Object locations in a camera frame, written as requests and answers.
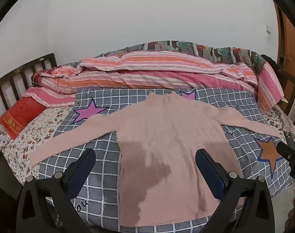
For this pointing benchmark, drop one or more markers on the dark cloth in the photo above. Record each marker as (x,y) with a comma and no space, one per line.
(270,62)

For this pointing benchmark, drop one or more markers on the pink knit sweater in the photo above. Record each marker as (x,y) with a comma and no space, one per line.
(167,131)

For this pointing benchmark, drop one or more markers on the dark wooden headboard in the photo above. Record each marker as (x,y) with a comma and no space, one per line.
(16,74)

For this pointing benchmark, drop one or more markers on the floral patchwork quilt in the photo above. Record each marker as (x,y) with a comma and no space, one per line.
(210,49)

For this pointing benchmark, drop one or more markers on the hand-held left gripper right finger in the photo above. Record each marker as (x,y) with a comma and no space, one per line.
(215,177)

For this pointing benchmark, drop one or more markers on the pink orange striped quilt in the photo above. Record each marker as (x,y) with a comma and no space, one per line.
(150,75)

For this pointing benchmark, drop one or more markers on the red pillow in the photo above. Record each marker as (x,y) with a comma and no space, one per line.
(18,116)

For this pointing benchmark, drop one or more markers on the brown wooden door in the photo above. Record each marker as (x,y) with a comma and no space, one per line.
(289,36)

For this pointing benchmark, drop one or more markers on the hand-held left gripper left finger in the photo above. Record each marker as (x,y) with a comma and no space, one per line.
(74,182)

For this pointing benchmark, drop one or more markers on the grey checked blanket with stars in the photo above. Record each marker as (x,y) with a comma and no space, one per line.
(103,174)

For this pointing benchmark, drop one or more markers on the white wall switch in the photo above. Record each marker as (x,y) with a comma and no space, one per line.
(268,29)

